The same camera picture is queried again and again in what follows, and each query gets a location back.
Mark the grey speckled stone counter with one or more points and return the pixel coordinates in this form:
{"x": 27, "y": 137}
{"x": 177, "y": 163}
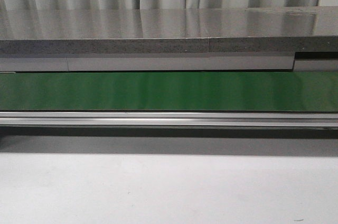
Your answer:
{"x": 234, "y": 39}

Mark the green conveyor belt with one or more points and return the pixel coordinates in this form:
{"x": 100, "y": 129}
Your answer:
{"x": 171, "y": 91}

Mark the aluminium conveyor side rail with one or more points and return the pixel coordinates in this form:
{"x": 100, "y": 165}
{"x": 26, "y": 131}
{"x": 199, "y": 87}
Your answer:
{"x": 222, "y": 119}

